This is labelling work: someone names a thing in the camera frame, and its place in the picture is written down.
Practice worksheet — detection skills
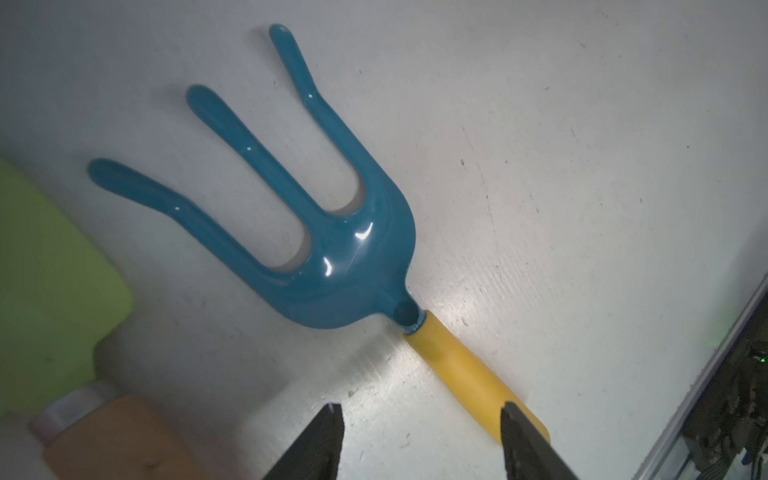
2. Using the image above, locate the green trowel wooden handle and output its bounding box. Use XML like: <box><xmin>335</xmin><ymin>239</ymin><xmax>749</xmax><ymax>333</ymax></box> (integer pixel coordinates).
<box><xmin>1</xmin><ymin>162</ymin><xmax>205</xmax><ymax>479</ymax></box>

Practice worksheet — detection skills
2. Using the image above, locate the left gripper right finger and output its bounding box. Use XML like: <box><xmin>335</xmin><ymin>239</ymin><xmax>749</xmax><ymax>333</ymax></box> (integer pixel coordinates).
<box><xmin>500</xmin><ymin>402</ymin><xmax>577</xmax><ymax>480</ymax></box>

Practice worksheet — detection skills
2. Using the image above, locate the aluminium front rail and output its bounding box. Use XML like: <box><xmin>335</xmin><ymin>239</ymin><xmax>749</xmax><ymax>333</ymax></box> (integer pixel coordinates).
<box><xmin>629</xmin><ymin>272</ymin><xmax>768</xmax><ymax>480</ymax></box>

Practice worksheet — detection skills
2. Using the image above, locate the teal rake yellow handle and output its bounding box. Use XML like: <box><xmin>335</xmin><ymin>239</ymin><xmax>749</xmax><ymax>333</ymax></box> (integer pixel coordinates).
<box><xmin>87</xmin><ymin>24</ymin><xmax>519</xmax><ymax>439</ymax></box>

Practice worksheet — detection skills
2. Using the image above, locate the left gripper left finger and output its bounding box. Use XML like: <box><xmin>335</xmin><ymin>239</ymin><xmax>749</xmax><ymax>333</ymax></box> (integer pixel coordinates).
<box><xmin>263</xmin><ymin>403</ymin><xmax>345</xmax><ymax>480</ymax></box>

